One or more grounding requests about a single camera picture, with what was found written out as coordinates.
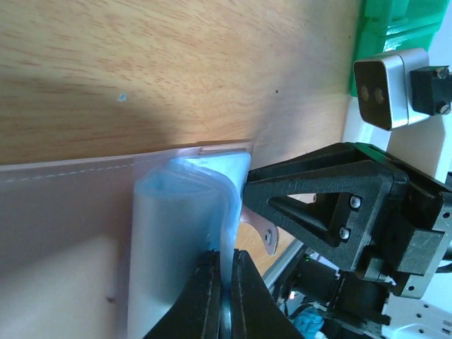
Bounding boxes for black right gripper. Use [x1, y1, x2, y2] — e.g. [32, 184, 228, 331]
[243, 143, 451, 299]

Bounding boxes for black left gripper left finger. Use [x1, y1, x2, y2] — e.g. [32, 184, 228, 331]
[145, 251, 221, 339]

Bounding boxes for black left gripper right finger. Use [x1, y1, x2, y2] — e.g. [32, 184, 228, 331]
[230, 249, 303, 339]

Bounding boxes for pink leather card holder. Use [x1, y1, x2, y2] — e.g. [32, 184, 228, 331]
[1, 142, 279, 338]

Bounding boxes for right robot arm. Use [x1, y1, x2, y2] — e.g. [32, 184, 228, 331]
[243, 143, 451, 337]

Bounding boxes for white bin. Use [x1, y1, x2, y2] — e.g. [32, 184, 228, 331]
[342, 96, 391, 150]

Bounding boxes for small green bin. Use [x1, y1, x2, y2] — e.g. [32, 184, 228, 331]
[347, 0, 448, 98]

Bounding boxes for aluminium front rail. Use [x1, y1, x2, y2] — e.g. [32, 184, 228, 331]
[263, 239, 305, 290]

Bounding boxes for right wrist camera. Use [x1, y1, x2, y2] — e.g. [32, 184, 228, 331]
[352, 47, 452, 177]

